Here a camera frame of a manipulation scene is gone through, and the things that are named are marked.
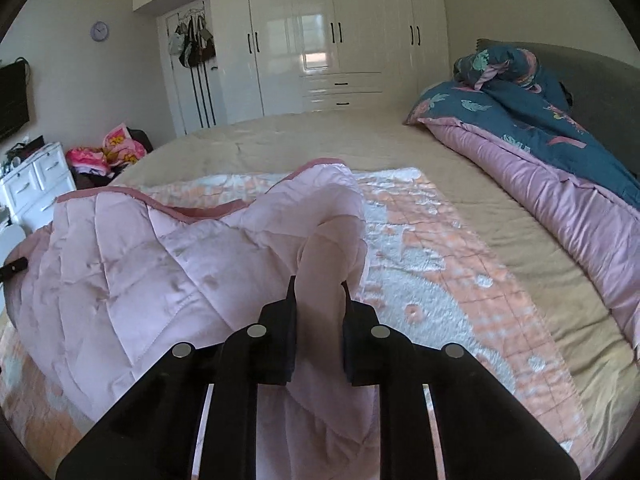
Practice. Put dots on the pink cartoon blanket pile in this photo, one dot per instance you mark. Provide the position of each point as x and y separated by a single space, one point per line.
119 150

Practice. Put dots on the hanging bags on door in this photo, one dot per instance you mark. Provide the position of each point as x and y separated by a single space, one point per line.
192 42

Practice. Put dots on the black wall television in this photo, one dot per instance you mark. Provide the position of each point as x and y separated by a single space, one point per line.
14 112

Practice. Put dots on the teal pink floral duvet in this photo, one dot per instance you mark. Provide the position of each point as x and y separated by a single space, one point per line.
508 114

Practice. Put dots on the grey bed headboard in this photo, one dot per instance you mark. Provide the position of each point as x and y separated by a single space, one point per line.
603 96

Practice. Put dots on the white drawer chest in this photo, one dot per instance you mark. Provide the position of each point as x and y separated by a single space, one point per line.
29 191

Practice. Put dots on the white glossy wardrobe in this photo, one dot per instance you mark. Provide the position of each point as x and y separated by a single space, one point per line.
277 57

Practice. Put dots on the beige bed sheet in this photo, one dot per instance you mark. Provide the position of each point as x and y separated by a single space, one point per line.
597 354

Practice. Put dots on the pink quilted jacket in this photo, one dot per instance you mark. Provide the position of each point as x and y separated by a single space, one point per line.
116 279

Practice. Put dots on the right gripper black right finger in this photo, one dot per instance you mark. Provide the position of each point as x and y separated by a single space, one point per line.
442 414

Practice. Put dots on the white rounded desk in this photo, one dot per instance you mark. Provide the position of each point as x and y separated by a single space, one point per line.
11 236

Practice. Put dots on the round wall clock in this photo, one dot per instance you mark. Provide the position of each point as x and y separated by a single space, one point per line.
99 31

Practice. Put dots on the white bedroom door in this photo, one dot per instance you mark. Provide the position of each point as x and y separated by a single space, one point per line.
194 93

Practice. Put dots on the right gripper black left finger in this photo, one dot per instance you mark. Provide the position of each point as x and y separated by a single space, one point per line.
193 414

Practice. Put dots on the orange white fleece blanket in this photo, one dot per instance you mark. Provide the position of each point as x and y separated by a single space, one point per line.
428 275

